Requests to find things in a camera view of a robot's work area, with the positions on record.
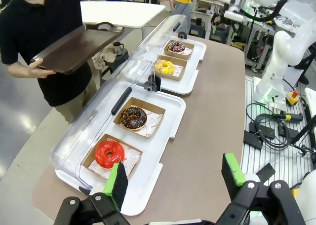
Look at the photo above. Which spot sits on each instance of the person's right hand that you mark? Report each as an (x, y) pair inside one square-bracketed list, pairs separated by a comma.
[(34, 70)]

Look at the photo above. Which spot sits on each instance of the white display tray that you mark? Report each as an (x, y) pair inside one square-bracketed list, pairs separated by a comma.
[(190, 79), (153, 175)]

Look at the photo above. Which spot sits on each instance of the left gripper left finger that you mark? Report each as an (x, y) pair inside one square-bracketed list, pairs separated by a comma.
[(121, 183)]

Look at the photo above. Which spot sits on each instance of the cardboard box of red donut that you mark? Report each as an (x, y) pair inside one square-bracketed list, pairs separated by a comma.
[(123, 144)]

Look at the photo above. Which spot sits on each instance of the person in black shirt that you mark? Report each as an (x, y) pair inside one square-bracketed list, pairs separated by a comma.
[(37, 20)]

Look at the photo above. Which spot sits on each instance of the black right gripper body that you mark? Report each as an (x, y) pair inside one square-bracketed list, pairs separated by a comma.
[(217, 19)]

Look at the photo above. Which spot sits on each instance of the black tripod stand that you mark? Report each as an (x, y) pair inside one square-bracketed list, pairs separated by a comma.
[(304, 131)]

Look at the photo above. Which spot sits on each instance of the chocolate sprinkled donut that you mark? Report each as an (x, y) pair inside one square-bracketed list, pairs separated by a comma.
[(126, 122)]

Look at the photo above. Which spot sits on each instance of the person's right forearm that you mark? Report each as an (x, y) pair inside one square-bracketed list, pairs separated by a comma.
[(16, 70)]

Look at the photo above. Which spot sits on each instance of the clear plastic tray lid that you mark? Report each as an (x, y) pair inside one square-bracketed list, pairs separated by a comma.
[(81, 126), (153, 37)]

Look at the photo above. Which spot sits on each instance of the black power adapter box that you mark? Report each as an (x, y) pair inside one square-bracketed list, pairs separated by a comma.
[(266, 132), (253, 139), (284, 131)]

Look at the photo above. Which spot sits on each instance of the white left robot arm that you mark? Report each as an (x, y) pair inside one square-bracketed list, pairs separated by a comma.
[(308, 190)]

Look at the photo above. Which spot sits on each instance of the paper liner under red donut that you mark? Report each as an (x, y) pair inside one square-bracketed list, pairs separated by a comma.
[(132, 157)]

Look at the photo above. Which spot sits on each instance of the white rectangular table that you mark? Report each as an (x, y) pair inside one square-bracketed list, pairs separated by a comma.
[(118, 12)]

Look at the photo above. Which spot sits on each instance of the dark brown serving tray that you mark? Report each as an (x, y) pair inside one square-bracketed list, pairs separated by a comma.
[(79, 47)]

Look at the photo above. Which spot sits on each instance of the cardboard box of chocolate donut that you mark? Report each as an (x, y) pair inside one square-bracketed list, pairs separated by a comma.
[(148, 105)]

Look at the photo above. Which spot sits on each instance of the white crumpled cloth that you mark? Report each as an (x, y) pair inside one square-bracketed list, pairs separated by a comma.
[(103, 59)]

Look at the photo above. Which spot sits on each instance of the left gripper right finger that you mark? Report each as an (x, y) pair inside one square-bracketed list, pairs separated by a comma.
[(232, 173)]

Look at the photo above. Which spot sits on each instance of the black stool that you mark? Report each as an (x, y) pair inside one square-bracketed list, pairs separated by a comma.
[(197, 27)]

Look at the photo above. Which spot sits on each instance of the red emergency stop button box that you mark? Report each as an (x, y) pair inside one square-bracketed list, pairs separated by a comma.
[(292, 100)]

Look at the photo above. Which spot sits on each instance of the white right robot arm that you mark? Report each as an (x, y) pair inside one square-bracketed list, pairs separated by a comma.
[(281, 52)]

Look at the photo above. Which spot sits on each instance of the purple glazed donut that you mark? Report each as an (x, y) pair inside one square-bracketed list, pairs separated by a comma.
[(171, 47)]

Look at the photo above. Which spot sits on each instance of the cardboard box of purple donut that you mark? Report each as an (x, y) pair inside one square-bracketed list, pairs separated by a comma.
[(188, 47)]

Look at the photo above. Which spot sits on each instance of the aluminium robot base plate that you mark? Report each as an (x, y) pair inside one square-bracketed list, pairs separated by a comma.
[(271, 156)]

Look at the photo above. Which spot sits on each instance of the wooden top workbench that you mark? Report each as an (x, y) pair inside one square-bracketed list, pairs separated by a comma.
[(207, 0)]

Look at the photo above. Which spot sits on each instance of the paper liner under purple donut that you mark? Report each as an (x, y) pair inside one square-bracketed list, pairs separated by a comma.
[(188, 52)]

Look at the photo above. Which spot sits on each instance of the metal mug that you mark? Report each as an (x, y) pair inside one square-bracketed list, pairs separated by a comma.
[(118, 48)]

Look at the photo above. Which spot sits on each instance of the black side table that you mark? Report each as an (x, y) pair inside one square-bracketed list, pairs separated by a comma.
[(118, 62)]

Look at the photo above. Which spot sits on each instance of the cardboard box of yellow donut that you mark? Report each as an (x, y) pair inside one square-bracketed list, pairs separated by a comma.
[(175, 60)]

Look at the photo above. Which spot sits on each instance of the yellow sprinkled donut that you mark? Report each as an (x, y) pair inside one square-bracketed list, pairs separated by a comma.
[(159, 68)]

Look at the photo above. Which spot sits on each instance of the red glazed donut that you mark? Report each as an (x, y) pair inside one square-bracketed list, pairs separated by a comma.
[(101, 158)]

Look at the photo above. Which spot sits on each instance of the paper liner under yellow donut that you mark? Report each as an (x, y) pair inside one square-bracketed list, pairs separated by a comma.
[(179, 70)]

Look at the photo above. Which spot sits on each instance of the paper liner under chocolate donut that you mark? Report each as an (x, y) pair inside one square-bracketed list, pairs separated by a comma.
[(153, 121)]

